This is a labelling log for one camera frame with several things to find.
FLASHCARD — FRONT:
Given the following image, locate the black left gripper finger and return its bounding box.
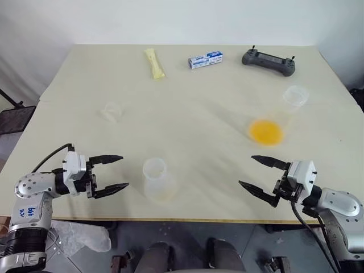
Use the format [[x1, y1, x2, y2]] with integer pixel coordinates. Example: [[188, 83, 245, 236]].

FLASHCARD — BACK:
[[89, 154, 124, 167], [94, 182, 130, 200]]

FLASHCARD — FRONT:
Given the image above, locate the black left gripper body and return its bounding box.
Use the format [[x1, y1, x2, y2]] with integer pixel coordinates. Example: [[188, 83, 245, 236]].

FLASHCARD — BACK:
[[69, 159, 98, 200]]

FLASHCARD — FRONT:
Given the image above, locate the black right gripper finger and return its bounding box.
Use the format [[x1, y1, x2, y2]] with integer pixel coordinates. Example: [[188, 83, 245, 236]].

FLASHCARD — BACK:
[[238, 180, 282, 208], [250, 155, 291, 172]]

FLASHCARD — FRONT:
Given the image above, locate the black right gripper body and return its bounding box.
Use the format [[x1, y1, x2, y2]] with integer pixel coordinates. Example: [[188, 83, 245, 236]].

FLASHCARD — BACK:
[[272, 169, 304, 204]]

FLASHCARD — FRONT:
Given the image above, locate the large clear cup orange liquid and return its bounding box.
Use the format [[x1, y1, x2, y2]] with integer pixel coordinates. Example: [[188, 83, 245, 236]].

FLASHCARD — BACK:
[[246, 85, 310, 148]]

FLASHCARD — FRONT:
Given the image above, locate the small clear plastic cup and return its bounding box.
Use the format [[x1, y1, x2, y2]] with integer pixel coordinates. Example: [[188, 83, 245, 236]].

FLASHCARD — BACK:
[[142, 157, 180, 204]]

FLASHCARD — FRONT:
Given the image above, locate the tiny clear plastic cup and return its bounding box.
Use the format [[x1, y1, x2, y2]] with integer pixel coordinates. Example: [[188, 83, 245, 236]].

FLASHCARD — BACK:
[[100, 100, 128, 124]]

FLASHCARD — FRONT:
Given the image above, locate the translucent plastic bag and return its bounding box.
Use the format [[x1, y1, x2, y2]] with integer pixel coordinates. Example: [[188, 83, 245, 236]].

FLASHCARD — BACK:
[[49, 220, 112, 254]]

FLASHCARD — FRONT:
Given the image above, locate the dark rounded shape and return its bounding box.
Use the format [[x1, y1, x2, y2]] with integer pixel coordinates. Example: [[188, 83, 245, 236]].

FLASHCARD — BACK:
[[138, 241, 176, 273], [205, 237, 247, 273]]

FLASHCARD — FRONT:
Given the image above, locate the black stand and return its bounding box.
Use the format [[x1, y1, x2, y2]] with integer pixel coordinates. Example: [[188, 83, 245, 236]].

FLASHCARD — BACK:
[[0, 88, 38, 137]]

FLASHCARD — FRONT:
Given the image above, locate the grey remote controller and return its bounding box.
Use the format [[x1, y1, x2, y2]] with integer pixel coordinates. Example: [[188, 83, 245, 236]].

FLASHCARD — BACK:
[[241, 45, 298, 78]]

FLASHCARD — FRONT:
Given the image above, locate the pale yellow snack packet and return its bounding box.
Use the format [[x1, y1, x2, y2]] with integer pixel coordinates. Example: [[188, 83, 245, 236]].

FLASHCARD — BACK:
[[143, 48, 167, 81]]

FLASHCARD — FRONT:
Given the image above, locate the blue and white box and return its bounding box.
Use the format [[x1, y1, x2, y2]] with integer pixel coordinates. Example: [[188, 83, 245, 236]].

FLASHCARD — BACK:
[[187, 50, 224, 70]]

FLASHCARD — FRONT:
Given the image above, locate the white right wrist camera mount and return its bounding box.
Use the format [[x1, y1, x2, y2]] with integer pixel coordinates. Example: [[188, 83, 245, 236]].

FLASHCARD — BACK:
[[286, 159, 317, 195]]

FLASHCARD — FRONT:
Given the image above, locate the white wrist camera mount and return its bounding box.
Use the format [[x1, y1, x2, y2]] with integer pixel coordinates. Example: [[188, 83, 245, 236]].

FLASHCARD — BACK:
[[286, 159, 317, 195], [61, 151, 88, 183]]

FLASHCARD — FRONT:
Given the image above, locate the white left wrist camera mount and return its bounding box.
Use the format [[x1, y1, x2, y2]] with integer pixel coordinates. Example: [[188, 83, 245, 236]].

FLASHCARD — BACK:
[[61, 151, 88, 183]]

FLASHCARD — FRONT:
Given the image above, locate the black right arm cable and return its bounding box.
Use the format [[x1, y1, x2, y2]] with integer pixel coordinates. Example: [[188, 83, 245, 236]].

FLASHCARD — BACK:
[[289, 198, 342, 273]]

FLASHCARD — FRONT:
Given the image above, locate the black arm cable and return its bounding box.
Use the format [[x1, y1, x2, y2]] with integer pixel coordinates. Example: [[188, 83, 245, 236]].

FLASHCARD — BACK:
[[289, 198, 342, 273], [31, 143, 76, 174]]

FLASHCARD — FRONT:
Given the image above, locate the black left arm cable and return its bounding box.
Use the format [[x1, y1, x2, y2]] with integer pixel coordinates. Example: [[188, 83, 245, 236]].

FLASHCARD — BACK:
[[31, 143, 76, 174]]

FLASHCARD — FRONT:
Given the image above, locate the black object at wall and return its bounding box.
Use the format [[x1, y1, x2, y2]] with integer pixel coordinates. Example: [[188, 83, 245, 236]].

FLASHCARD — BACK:
[[349, 88, 364, 112]]

